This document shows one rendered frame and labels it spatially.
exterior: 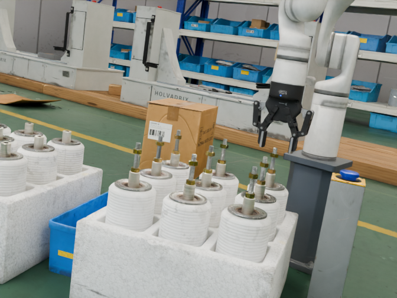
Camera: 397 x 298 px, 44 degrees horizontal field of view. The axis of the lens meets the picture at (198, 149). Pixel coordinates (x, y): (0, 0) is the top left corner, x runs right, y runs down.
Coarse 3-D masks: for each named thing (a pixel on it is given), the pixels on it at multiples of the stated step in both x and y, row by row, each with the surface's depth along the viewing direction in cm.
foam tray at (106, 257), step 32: (96, 224) 95; (288, 224) 112; (96, 256) 95; (128, 256) 93; (160, 256) 91; (192, 256) 89; (224, 256) 89; (288, 256) 116; (96, 288) 96; (128, 288) 94; (160, 288) 92; (192, 288) 90; (224, 288) 88; (256, 288) 86
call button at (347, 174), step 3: (342, 171) 104; (345, 171) 104; (348, 171) 104; (351, 171) 105; (354, 171) 106; (342, 174) 104; (345, 174) 103; (348, 174) 103; (351, 174) 103; (354, 174) 103; (357, 174) 104; (342, 177) 105; (345, 177) 104; (348, 177) 104; (351, 177) 103; (354, 177) 103; (357, 177) 104
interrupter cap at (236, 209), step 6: (240, 204) 96; (228, 210) 92; (234, 210) 92; (240, 210) 93; (258, 210) 94; (264, 210) 94; (240, 216) 89; (246, 216) 89; (252, 216) 90; (258, 216) 91; (264, 216) 91
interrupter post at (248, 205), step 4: (244, 196) 92; (244, 200) 92; (248, 200) 91; (252, 200) 91; (244, 204) 92; (248, 204) 91; (252, 204) 92; (244, 208) 92; (248, 208) 92; (252, 208) 92; (244, 212) 92; (248, 212) 92; (252, 212) 92
